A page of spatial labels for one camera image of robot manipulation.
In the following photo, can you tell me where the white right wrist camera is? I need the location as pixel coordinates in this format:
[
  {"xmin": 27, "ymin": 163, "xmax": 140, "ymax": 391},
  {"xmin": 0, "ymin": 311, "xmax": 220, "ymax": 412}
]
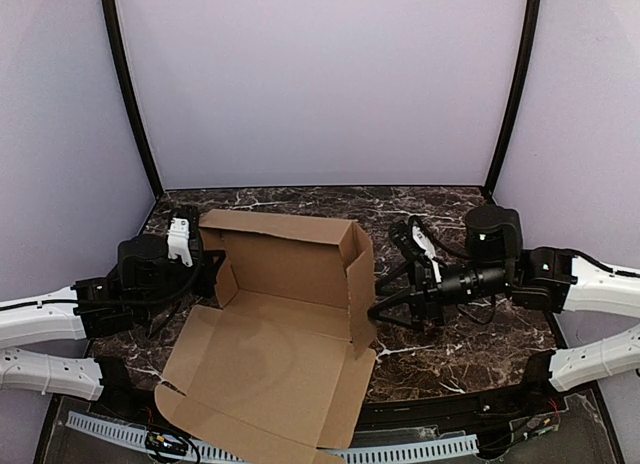
[{"xmin": 410, "ymin": 223, "xmax": 442, "ymax": 283}]

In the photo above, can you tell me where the black front table rail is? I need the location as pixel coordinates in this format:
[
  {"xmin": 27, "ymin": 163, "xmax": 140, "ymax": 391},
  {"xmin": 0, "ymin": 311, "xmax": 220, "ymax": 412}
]
[{"xmin": 90, "ymin": 385, "xmax": 567, "ymax": 433}]

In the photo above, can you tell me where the black left frame post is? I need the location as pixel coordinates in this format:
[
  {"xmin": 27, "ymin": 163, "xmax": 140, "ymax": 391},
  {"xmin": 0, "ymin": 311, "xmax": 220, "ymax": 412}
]
[{"xmin": 100, "ymin": 0, "xmax": 164, "ymax": 200}]

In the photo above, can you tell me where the black frame post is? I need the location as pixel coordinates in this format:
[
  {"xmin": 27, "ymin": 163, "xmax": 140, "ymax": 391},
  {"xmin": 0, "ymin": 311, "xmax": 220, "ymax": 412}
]
[
  {"xmin": 481, "ymin": 0, "xmax": 542, "ymax": 202},
  {"xmin": 100, "ymin": 0, "xmax": 164, "ymax": 200}
]

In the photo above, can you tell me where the white slotted cable duct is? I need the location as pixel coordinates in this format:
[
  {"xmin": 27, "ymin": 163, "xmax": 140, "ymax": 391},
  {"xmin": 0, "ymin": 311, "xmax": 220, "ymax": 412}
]
[{"xmin": 65, "ymin": 411, "xmax": 479, "ymax": 463}]

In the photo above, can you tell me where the brown cardboard box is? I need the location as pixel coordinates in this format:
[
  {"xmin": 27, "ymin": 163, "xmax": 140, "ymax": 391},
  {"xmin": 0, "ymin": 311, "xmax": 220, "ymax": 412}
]
[{"xmin": 154, "ymin": 210, "xmax": 376, "ymax": 463}]

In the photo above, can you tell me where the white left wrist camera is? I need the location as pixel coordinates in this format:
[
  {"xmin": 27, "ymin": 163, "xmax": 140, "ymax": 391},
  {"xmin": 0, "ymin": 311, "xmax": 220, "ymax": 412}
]
[{"xmin": 167, "ymin": 217, "xmax": 193, "ymax": 268}]

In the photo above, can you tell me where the black right frame post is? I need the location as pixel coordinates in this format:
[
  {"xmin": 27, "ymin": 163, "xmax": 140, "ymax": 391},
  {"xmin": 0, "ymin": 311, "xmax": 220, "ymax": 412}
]
[{"xmin": 481, "ymin": 0, "xmax": 542, "ymax": 202}]

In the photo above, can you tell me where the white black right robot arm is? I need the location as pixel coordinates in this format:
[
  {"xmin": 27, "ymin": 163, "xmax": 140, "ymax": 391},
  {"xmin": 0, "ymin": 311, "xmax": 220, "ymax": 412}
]
[{"xmin": 368, "ymin": 204, "xmax": 639, "ymax": 331}]

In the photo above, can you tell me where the small green circuit board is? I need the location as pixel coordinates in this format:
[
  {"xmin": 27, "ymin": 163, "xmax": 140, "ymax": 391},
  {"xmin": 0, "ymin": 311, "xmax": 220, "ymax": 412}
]
[{"xmin": 144, "ymin": 432, "xmax": 190, "ymax": 455}]

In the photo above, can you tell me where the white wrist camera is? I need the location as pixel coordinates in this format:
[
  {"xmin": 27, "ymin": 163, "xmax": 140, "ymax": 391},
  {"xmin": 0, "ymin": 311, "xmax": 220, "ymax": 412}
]
[
  {"xmin": 167, "ymin": 217, "xmax": 193, "ymax": 268},
  {"xmin": 410, "ymin": 223, "xmax": 442, "ymax": 283}
]

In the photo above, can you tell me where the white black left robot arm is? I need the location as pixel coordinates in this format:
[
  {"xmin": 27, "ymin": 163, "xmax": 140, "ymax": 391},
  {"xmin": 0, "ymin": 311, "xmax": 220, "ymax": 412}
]
[{"xmin": 1, "ymin": 234, "xmax": 226, "ymax": 401}]

